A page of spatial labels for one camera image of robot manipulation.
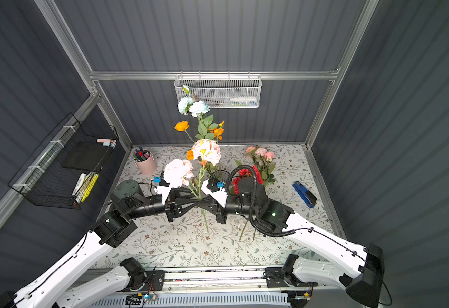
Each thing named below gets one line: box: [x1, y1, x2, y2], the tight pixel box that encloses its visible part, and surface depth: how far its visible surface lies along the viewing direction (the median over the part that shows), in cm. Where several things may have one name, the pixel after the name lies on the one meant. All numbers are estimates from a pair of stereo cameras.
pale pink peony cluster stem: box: [244, 145, 268, 185], surface depth 107 cm
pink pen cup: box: [132, 146, 157, 175], surface depth 101 cm
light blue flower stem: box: [177, 84, 219, 140], surface depth 74 cm
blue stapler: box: [292, 180, 317, 208], surface depth 97 cm
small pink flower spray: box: [162, 139, 222, 233], surface depth 48 cm
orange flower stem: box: [174, 119, 226, 161], surface depth 77 cm
